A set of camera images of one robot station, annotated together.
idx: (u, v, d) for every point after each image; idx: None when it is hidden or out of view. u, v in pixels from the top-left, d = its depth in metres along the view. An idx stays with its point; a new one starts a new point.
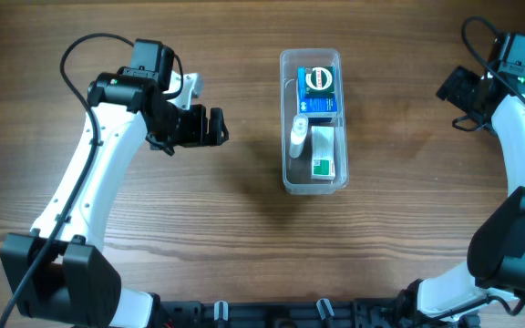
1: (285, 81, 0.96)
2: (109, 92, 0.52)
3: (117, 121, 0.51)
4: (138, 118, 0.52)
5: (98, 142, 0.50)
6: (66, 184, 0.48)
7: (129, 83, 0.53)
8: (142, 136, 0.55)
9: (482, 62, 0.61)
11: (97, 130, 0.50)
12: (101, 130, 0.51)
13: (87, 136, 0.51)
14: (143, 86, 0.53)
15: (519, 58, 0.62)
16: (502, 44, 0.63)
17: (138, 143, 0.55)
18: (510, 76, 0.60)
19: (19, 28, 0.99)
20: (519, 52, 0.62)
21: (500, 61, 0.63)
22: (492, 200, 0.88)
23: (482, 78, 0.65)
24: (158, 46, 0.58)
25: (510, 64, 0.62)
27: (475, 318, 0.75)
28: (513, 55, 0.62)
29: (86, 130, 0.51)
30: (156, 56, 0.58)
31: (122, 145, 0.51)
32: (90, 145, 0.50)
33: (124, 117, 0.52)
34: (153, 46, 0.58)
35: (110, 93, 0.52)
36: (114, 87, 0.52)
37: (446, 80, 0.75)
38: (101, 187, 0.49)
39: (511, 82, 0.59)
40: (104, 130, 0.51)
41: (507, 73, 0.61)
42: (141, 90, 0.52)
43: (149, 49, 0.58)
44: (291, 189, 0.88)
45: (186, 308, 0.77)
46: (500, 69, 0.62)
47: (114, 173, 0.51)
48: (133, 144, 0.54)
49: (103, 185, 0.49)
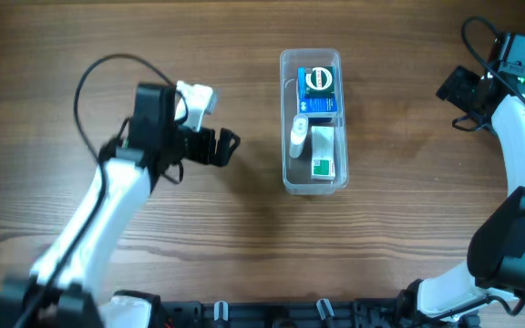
1: (285, 81, 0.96)
2: (118, 155, 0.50)
3: (124, 176, 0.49)
4: (143, 176, 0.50)
5: (106, 193, 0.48)
6: (68, 232, 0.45)
7: (138, 148, 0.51)
8: (144, 196, 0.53)
9: (482, 62, 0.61)
11: (104, 182, 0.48)
12: (109, 183, 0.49)
13: (94, 188, 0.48)
14: (152, 145, 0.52)
15: (519, 59, 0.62)
16: (502, 44, 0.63)
17: (139, 203, 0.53)
18: (510, 76, 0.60)
19: (19, 28, 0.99)
20: (519, 52, 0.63)
21: (500, 61, 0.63)
22: (492, 200, 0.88)
23: (482, 78, 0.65)
24: (162, 95, 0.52)
25: (510, 65, 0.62)
27: (475, 318, 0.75)
28: (513, 56, 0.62)
29: (93, 184, 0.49)
30: (159, 107, 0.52)
31: (128, 199, 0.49)
32: (97, 196, 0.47)
33: (131, 173, 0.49)
34: (157, 94, 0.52)
35: (119, 156, 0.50)
36: (123, 149, 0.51)
37: (446, 79, 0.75)
38: (102, 238, 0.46)
39: (512, 82, 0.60)
40: (111, 183, 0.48)
41: (507, 73, 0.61)
42: (149, 152, 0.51)
43: (153, 97, 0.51)
44: (291, 189, 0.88)
45: (186, 308, 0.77)
46: (501, 69, 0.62)
47: (115, 226, 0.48)
48: (136, 200, 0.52)
49: (104, 237, 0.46)
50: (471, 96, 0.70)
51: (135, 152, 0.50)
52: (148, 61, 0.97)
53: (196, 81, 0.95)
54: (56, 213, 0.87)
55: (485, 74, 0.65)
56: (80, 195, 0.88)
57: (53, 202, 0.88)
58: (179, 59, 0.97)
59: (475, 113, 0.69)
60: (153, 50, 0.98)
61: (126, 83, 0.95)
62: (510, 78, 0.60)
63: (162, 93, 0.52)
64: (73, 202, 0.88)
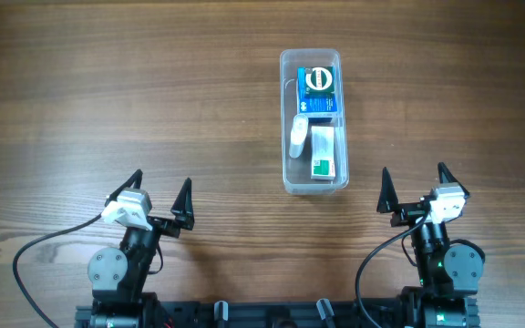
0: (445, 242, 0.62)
1: (285, 82, 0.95)
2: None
3: None
4: None
5: None
6: None
7: (125, 315, 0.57)
8: None
9: (439, 242, 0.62)
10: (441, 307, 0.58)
11: None
12: None
13: None
14: (138, 317, 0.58)
15: (458, 271, 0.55)
16: (443, 239, 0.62)
17: None
18: (428, 312, 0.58)
19: (19, 28, 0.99)
20: (435, 230, 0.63)
21: (438, 243, 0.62)
22: (492, 200, 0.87)
23: (437, 251, 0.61)
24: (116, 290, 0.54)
25: (459, 277, 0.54)
27: (475, 309, 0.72)
28: (450, 260, 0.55)
29: None
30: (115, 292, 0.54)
31: None
32: None
33: None
34: (113, 285, 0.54)
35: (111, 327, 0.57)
36: (114, 321, 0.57)
37: (395, 220, 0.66)
38: None
39: (427, 322, 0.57)
40: None
41: (432, 280, 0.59)
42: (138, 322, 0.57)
43: (109, 291, 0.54)
44: (291, 189, 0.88)
45: (185, 308, 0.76)
46: (455, 281, 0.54)
47: None
48: None
49: None
50: (396, 224, 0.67)
51: (126, 322, 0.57)
52: (148, 61, 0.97)
53: (196, 81, 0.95)
54: (57, 213, 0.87)
55: (418, 202, 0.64)
56: (80, 195, 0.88)
57: (53, 202, 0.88)
58: (179, 59, 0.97)
59: (413, 246, 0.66)
60: (153, 50, 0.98)
61: (125, 83, 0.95)
62: (428, 313, 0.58)
63: (117, 282, 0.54)
64: (72, 202, 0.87)
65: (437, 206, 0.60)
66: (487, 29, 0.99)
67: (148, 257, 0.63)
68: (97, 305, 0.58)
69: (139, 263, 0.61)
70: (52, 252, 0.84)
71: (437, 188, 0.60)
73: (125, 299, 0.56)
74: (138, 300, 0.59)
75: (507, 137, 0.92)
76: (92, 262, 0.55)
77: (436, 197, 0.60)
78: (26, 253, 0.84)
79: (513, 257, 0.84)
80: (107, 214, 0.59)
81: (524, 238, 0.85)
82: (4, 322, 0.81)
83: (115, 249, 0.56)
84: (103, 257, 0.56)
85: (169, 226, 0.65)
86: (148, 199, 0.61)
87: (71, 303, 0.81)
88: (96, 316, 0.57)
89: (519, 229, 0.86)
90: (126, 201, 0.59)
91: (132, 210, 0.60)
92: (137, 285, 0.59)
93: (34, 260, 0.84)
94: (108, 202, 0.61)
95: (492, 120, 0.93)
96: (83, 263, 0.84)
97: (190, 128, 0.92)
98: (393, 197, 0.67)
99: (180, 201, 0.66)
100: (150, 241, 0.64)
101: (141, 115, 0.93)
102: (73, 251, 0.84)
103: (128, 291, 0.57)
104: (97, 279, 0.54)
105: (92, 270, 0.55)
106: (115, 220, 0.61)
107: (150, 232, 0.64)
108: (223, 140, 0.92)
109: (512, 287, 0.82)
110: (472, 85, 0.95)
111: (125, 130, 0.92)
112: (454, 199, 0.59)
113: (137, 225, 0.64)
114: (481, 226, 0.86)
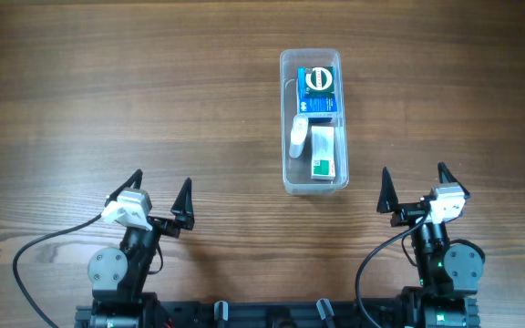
0: (444, 242, 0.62)
1: (285, 82, 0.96)
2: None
3: None
4: None
5: None
6: None
7: (125, 315, 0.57)
8: None
9: (439, 242, 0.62)
10: (441, 307, 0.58)
11: None
12: None
13: None
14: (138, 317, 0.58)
15: (458, 271, 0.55)
16: (443, 239, 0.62)
17: None
18: (428, 312, 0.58)
19: (18, 28, 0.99)
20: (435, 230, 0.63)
21: (438, 242, 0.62)
22: (492, 200, 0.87)
23: (437, 251, 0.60)
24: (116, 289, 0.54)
25: (459, 276, 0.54)
27: (474, 308, 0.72)
28: (450, 260, 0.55)
29: None
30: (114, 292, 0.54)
31: None
32: None
33: None
34: (113, 285, 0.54)
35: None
36: (113, 321, 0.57)
37: (395, 220, 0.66)
38: None
39: (427, 322, 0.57)
40: None
41: (432, 281, 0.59)
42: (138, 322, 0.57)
43: (109, 291, 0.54)
44: (291, 189, 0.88)
45: (185, 308, 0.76)
46: (454, 281, 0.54)
47: None
48: None
49: None
50: (396, 224, 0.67)
51: (126, 322, 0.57)
52: (148, 61, 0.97)
53: (196, 81, 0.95)
54: (57, 213, 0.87)
55: (418, 202, 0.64)
56: (80, 194, 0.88)
57: (53, 202, 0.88)
58: (179, 59, 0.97)
59: (414, 246, 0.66)
60: (153, 50, 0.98)
61: (125, 84, 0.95)
62: (429, 312, 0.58)
63: (117, 282, 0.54)
64: (72, 202, 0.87)
65: (437, 206, 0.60)
66: (487, 30, 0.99)
67: (148, 257, 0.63)
68: (97, 305, 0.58)
69: (139, 263, 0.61)
70: (52, 252, 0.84)
71: (437, 188, 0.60)
73: (125, 299, 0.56)
74: (138, 300, 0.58)
75: (507, 137, 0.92)
76: (92, 262, 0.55)
77: (436, 197, 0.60)
78: (26, 253, 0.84)
79: (513, 257, 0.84)
80: (107, 214, 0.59)
81: (524, 238, 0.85)
82: (5, 322, 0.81)
83: (115, 249, 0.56)
84: (103, 256, 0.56)
85: (169, 226, 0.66)
86: (148, 199, 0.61)
87: (71, 302, 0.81)
88: (96, 316, 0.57)
89: (519, 229, 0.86)
90: (125, 201, 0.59)
91: (132, 210, 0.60)
92: (137, 285, 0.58)
93: (34, 260, 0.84)
94: (108, 202, 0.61)
95: (492, 120, 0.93)
96: (83, 263, 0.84)
97: (190, 128, 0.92)
98: (393, 197, 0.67)
99: (180, 202, 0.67)
100: (150, 241, 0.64)
101: (141, 115, 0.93)
102: (73, 251, 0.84)
103: (128, 292, 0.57)
104: (97, 279, 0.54)
105: (92, 270, 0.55)
106: (115, 220, 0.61)
107: (150, 232, 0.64)
108: (223, 140, 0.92)
109: (512, 286, 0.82)
110: (472, 85, 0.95)
111: (125, 130, 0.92)
112: (454, 199, 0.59)
113: (137, 224, 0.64)
114: (482, 226, 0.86)
